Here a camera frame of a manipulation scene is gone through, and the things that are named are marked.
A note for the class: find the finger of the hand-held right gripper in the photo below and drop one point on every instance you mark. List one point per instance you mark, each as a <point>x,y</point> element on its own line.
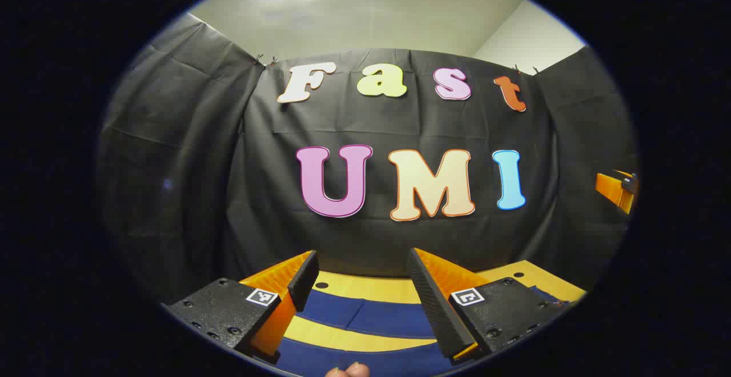
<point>611,188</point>

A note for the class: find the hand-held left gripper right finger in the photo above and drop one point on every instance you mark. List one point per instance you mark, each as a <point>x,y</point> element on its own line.
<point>434,303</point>

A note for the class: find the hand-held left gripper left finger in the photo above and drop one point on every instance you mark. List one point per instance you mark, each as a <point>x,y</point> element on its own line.
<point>302,280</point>

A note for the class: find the blue jeans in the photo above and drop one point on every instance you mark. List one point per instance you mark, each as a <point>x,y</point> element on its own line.
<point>365,317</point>

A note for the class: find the black backdrop cloth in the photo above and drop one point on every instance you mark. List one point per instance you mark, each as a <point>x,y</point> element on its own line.
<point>200,194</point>

